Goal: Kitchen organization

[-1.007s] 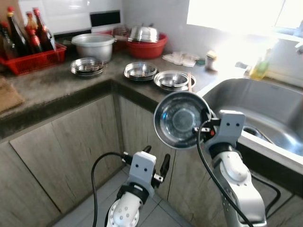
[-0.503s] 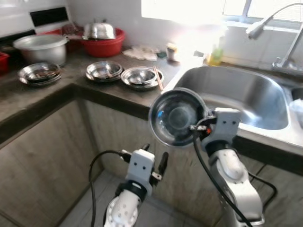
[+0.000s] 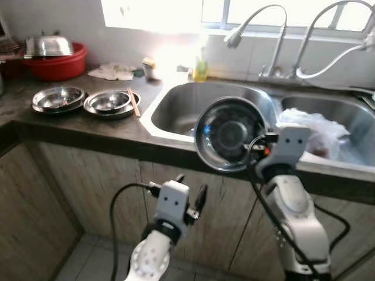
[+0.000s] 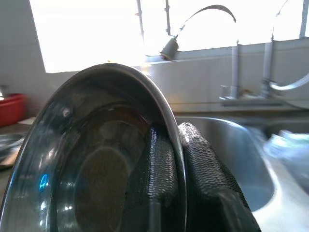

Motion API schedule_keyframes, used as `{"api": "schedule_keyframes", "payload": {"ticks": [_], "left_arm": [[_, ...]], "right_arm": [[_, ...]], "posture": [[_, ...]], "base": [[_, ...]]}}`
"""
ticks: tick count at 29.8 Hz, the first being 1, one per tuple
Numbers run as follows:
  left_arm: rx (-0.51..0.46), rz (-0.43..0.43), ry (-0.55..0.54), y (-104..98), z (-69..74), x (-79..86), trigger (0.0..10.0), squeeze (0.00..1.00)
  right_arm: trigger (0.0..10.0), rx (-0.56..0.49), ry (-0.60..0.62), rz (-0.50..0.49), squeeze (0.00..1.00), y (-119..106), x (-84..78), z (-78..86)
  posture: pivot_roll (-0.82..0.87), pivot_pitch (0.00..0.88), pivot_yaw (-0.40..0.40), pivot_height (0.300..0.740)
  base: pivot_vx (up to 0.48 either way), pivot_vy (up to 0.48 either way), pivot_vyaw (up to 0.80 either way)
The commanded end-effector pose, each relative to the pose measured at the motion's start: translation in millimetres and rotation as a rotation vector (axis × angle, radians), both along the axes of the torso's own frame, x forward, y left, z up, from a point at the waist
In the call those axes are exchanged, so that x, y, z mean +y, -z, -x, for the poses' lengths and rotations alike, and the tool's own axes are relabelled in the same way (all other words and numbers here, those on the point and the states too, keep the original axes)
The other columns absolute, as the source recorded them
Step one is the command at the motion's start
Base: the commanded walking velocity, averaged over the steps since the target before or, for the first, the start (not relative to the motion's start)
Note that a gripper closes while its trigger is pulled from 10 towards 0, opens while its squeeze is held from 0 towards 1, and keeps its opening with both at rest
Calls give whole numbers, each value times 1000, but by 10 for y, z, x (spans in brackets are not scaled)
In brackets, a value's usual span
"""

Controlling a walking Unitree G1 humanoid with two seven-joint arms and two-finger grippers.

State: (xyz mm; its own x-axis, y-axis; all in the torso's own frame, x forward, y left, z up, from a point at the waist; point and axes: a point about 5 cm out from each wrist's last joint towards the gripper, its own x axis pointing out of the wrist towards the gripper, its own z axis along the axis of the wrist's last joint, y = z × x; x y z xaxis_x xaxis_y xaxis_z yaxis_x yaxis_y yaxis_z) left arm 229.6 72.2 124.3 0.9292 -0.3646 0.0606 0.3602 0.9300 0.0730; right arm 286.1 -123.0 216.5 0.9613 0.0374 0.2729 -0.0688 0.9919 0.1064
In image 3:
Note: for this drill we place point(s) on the clear plastic bag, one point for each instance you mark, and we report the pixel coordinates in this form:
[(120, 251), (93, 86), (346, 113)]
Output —
[(316, 132)]

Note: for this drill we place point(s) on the bright kitchen window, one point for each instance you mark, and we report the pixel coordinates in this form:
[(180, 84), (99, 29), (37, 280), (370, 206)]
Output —
[(152, 12)]

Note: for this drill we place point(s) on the shallow steel dish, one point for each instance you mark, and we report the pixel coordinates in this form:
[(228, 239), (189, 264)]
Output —
[(58, 98), (110, 102)]

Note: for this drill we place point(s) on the steel double sink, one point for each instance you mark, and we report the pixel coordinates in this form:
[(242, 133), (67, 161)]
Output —
[(181, 108)]

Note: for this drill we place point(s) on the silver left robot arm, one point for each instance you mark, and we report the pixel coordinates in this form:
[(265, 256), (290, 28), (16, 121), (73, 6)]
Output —
[(149, 260)]

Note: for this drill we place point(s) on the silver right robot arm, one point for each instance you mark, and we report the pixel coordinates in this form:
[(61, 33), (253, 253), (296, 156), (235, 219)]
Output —
[(299, 222)]

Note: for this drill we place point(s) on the light wood cabinet door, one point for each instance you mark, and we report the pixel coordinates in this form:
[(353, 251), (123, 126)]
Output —
[(94, 187), (354, 240), (228, 228), (35, 216)]

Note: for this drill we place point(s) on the red plastic basin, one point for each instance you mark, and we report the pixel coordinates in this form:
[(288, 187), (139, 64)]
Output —
[(55, 67)]

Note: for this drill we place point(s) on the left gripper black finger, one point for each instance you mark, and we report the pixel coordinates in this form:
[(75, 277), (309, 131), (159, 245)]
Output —
[(179, 178), (203, 197)]

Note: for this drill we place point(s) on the wooden chopstick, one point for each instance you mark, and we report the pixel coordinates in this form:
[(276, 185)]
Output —
[(134, 102)]

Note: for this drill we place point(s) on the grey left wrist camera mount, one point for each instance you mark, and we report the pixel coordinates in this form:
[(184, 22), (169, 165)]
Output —
[(174, 202)]

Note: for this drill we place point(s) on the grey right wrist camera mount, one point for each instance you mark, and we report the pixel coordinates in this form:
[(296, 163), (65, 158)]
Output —
[(290, 146)]

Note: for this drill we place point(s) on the small white cup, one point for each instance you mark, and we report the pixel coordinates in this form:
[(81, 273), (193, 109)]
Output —
[(149, 67)]

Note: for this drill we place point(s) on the crumpled white cloth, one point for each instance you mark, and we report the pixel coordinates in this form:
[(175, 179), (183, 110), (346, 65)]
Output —
[(114, 71)]

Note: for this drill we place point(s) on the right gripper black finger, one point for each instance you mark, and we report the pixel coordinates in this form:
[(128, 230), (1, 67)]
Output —
[(266, 137)]

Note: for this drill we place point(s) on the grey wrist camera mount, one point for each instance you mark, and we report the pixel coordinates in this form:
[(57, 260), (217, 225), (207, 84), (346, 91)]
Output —
[(290, 146), (174, 202)]

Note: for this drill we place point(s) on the green dish soap bottle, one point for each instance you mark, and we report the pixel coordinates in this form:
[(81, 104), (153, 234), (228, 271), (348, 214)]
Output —
[(201, 65)]

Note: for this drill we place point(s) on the deep steel bowl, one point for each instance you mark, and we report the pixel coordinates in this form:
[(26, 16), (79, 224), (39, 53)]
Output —
[(228, 134)]

